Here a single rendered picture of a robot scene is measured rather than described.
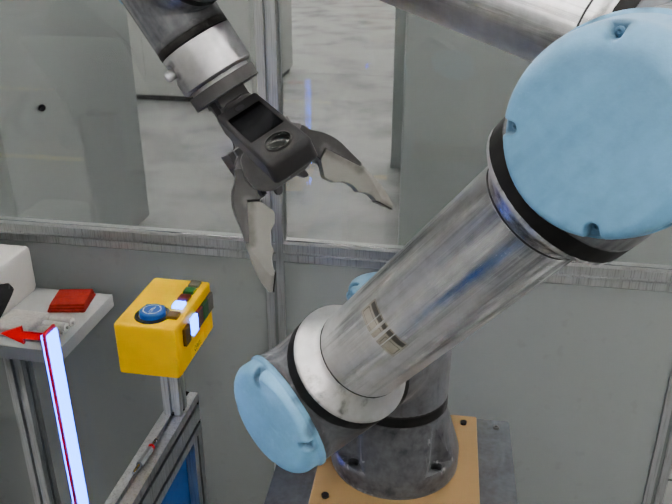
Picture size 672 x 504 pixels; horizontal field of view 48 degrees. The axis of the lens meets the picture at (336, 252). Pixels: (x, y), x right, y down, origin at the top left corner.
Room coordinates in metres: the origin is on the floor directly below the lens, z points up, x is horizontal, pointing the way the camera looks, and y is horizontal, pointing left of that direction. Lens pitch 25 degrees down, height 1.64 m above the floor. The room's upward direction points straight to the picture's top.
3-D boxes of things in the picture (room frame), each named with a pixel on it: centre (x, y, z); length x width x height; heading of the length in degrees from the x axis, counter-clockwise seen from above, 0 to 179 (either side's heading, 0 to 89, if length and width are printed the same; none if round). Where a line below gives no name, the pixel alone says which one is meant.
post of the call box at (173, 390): (1.05, 0.27, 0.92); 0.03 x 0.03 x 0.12; 80
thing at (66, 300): (1.43, 0.57, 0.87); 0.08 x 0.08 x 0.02; 0
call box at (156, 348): (1.05, 0.27, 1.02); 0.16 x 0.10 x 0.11; 170
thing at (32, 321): (1.32, 0.61, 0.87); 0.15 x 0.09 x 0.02; 77
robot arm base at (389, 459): (0.71, -0.07, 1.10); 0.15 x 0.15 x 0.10
